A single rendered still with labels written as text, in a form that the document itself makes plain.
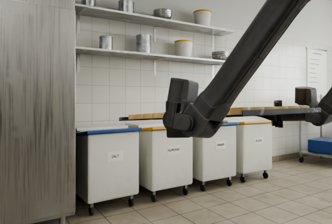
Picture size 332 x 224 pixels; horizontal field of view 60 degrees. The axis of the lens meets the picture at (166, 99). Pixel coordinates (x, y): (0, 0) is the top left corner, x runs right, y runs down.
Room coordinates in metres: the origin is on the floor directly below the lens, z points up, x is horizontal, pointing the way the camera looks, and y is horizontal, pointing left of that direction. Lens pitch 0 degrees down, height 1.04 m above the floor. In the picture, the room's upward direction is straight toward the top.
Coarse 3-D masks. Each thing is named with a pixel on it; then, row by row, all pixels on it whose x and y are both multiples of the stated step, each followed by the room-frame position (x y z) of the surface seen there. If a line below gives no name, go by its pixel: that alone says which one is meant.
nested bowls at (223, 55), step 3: (213, 51) 3.91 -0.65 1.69; (216, 51) 3.88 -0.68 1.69; (219, 51) 3.86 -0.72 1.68; (222, 51) 3.86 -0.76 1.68; (225, 51) 3.87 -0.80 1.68; (213, 54) 3.92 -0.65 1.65; (216, 54) 3.87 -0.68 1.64; (219, 54) 3.86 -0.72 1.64; (222, 54) 3.86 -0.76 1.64; (225, 54) 3.87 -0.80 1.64; (213, 57) 3.93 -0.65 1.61; (216, 57) 3.89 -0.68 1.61; (219, 57) 3.87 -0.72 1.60; (222, 57) 3.87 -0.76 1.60; (225, 57) 3.89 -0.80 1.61
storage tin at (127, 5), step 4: (120, 0) 3.17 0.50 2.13; (124, 0) 3.15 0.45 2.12; (128, 0) 3.16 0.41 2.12; (120, 4) 3.17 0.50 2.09; (124, 4) 3.15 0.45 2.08; (128, 4) 3.16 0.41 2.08; (132, 4) 3.20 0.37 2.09; (120, 8) 3.17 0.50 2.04; (124, 8) 3.15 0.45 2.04; (128, 8) 3.16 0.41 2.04; (132, 8) 3.20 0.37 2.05; (132, 12) 3.20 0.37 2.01
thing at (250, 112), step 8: (248, 112) 0.69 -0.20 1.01; (256, 112) 0.71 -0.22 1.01; (264, 112) 0.73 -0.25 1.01; (272, 112) 0.75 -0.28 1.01; (280, 112) 0.77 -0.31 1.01; (288, 112) 0.80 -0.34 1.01; (296, 112) 0.82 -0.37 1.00; (304, 112) 0.85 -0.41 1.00; (312, 112) 0.88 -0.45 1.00; (120, 120) 1.14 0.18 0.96; (128, 120) 1.09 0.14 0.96; (136, 120) 1.04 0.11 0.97
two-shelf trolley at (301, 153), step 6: (300, 126) 4.72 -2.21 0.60; (300, 132) 4.72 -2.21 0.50; (300, 138) 4.72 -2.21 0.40; (300, 144) 4.72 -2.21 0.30; (300, 150) 4.72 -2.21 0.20; (306, 150) 4.82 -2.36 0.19; (300, 156) 4.73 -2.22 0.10; (324, 156) 4.42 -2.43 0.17; (330, 156) 4.35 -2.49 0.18; (300, 162) 4.72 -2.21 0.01
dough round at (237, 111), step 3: (231, 108) 0.73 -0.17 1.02; (234, 108) 0.72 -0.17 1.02; (237, 108) 0.71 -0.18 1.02; (240, 108) 0.71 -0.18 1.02; (243, 108) 0.71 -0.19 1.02; (246, 108) 0.71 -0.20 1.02; (249, 108) 0.72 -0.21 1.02; (231, 111) 0.73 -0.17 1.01; (234, 111) 0.72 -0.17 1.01; (237, 111) 0.71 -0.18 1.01; (240, 111) 0.71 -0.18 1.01; (231, 114) 0.73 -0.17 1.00; (234, 114) 0.72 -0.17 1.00; (237, 114) 0.71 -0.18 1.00; (240, 114) 0.71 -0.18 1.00
